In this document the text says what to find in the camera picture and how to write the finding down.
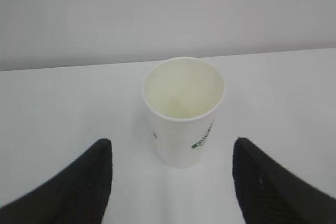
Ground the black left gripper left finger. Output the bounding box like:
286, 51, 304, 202
1, 138, 113, 223

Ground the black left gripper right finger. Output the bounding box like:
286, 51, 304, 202
232, 137, 335, 223

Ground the white paper cup green logo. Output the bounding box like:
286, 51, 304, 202
142, 57, 226, 168

